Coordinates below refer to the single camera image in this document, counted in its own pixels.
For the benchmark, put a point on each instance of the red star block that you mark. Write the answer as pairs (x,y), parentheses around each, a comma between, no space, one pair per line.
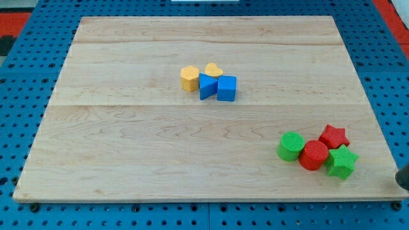
(333,137)

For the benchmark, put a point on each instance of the green star block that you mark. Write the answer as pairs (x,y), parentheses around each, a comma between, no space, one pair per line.
(341,162)

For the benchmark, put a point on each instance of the wooden board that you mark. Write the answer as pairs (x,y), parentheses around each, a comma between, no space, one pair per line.
(120,129)

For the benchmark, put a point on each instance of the blue triangle block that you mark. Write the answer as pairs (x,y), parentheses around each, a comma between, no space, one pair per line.
(207,86)

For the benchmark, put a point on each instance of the blue cube block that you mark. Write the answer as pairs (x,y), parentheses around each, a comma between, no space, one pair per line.
(226,90)

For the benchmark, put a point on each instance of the yellow hexagon block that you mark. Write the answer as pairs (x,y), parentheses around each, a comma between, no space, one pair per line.
(189,76)

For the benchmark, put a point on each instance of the yellow heart block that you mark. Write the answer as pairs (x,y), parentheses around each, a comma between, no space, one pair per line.
(212,70)

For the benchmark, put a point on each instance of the green cylinder block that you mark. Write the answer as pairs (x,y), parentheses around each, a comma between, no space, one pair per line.
(290,146)

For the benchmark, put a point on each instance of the red cylinder block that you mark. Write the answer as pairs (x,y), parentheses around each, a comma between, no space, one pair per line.
(313,155)

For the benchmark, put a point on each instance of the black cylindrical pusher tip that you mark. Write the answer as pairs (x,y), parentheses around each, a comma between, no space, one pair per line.
(402,177)

